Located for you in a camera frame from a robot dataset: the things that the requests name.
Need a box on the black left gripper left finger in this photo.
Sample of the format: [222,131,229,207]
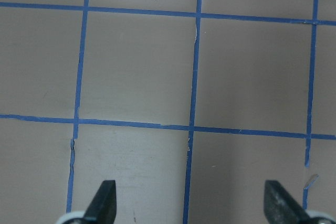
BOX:
[81,180,117,224]

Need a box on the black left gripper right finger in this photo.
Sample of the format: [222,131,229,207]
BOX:
[264,180,320,224]

